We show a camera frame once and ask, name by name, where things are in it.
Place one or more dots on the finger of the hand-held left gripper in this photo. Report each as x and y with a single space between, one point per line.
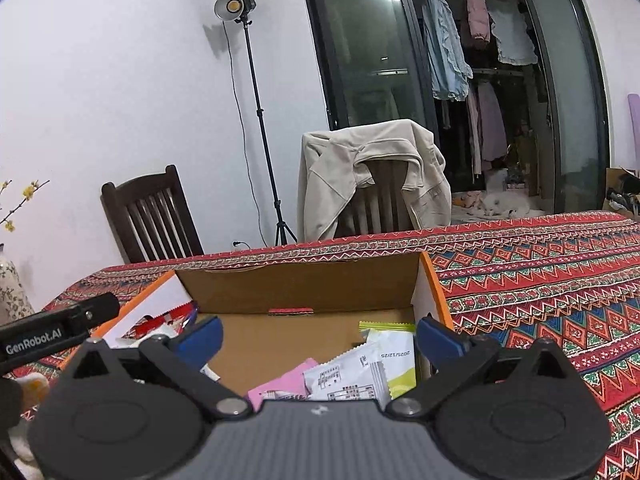
95 312

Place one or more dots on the floral ceramic vase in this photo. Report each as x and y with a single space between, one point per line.
12 290

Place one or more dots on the beige jacket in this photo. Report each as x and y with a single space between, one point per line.
325 175

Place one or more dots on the pile of assorted snack packets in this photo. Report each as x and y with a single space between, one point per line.
350 370

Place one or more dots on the yellow flower branches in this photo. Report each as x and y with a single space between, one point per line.
31 191

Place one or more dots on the brown cardboard floor box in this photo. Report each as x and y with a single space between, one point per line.
612 180

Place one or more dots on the studio light on stand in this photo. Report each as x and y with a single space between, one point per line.
235 6

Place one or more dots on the red and orange cardboard box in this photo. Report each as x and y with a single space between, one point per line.
300 285

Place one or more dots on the pink hanging garment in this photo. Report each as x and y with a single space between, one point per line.
477 15

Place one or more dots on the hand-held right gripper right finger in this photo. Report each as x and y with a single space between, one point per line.
439 339

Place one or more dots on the light blue hanging shirt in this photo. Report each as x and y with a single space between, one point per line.
445 45

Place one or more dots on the dark wooden chair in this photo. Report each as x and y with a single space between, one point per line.
380 200
140 187

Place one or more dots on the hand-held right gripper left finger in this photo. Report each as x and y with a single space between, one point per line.
200 340

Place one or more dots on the lavender hanging garments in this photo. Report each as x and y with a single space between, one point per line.
490 120

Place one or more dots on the white hanging top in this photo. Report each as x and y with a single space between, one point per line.
515 40

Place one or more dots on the white fluffy heap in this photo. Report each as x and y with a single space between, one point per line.
505 206

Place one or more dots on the wardrobe with hanging clothes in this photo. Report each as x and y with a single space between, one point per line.
360 50

